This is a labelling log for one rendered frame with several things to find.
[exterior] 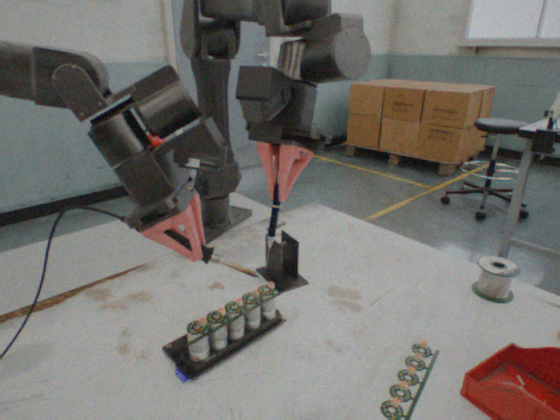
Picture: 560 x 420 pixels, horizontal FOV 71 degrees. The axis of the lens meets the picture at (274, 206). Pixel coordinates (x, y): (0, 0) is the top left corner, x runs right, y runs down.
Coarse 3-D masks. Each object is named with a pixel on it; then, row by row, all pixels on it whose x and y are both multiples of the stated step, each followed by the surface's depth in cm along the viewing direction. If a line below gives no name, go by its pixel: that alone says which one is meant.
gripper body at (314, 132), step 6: (246, 126) 52; (270, 126) 50; (276, 126) 50; (282, 126) 50; (288, 126) 49; (294, 126) 49; (300, 126) 49; (306, 126) 48; (312, 126) 48; (288, 132) 50; (294, 132) 50; (300, 132) 49; (306, 132) 49; (312, 132) 48; (318, 132) 49; (324, 132) 51; (288, 138) 52; (294, 138) 53; (312, 138) 49; (318, 138) 49; (324, 138) 52; (330, 138) 53
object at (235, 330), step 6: (228, 318) 50; (240, 318) 50; (228, 324) 50; (234, 324) 50; (240, 324) 50; (228, 330) 51; (234, 330) 50; (240, 330) 51; (228, 336) 51; (234, 336) 51; (240, 336) 51
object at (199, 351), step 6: (198, 324) 47; (192, 336) 46; (198, 336) 46; (198, 342) 46; (204, 342) 47; (192, 348) 47; (198, 348) 47; (204, 348) 47; (192, 354) 47; (198, 354) 47; (204, 354) 47; (192, 360) 48; (198, 360) 47; (204, 360) 48
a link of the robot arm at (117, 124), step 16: (112, 112) 46; (128, 112) 45; (96, 128) 44; (112, 128) 44; (128, 128) 45; (96, 144) 45; (112, 144) 44; (128, 144) 45; (144, 144) 46; (112, 160) 45
